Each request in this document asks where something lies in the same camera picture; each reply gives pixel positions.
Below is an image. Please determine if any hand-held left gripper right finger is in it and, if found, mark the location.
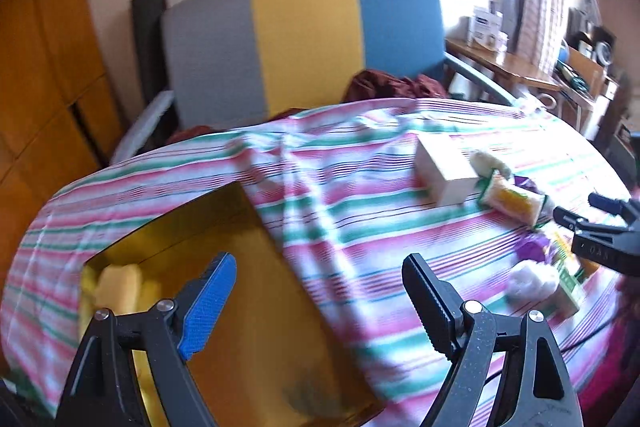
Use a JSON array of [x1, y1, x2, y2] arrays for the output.
[[401, 253, 586, 427]]

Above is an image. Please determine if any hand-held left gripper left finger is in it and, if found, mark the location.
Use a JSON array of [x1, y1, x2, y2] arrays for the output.
[[55, 251, 238, 427]]

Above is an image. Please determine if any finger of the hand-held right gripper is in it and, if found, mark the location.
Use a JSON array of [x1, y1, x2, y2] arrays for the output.
[[552, 206, 627, 237], [588, 192, 640, 221]]

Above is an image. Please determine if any gold cardboard box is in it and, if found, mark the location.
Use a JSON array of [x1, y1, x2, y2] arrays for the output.
[[80, 181, 386, 427]]

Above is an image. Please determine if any yellow green snack packet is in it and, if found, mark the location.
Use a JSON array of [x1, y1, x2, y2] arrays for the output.
[[477, 169, 556, 230]]

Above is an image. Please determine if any yellow sponge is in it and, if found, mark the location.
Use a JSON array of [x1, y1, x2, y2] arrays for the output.
[[94, 263, 163, 324]]

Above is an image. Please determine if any purple packet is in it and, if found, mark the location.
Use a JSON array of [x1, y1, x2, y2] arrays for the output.
[[512, 174, 553, 264]]

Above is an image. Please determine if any green white packet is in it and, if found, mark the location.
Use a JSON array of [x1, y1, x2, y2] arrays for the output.
[[547, 232, 588, 318]]

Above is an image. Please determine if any white plastic wrapped bundle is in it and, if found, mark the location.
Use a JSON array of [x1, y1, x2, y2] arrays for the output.
[[506, 259, 560, 308]]

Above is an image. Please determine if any dark red blanket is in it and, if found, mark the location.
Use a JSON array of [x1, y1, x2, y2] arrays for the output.
[[607, 272, 640, 388]]

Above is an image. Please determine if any rolled pale sock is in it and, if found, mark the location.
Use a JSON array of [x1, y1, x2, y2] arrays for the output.
[[467, 150, 513, 180]]

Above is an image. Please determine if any striped bed sheet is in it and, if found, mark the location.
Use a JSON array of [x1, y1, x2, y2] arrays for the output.
[[0, 97, 636, 427]]

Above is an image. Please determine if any white rectangular box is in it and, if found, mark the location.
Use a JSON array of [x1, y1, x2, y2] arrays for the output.
[[415, 134, 483, 208]]

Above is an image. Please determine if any cluttered storage rack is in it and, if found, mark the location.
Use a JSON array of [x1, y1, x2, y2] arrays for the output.
[[552, 0, 636, 142]]

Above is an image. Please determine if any wooden side table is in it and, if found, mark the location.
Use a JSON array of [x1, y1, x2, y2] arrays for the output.
[[445, 38, 563, 108]]

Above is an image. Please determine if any white printed carton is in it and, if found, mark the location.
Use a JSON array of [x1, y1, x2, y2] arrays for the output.
[[467, 4, 506, 50]]

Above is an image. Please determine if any dark red cloth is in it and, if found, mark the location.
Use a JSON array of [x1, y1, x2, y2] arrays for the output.
[[170, 69, 448, 142]]

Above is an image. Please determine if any grey yellow blue chair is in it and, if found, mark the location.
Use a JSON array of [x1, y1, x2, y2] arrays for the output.
[[110, 0, 516, 168]]

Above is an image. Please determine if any wooden wardrobe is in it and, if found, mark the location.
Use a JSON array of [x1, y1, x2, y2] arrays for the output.
[[0, 0, 126, 202]]

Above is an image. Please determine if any dark upright panel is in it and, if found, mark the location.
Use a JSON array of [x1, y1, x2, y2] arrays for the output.
[[131, 0, 168, 108]]

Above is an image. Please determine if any black cable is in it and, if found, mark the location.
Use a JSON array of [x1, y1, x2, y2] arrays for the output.
[[557, 307, 618, 353]]

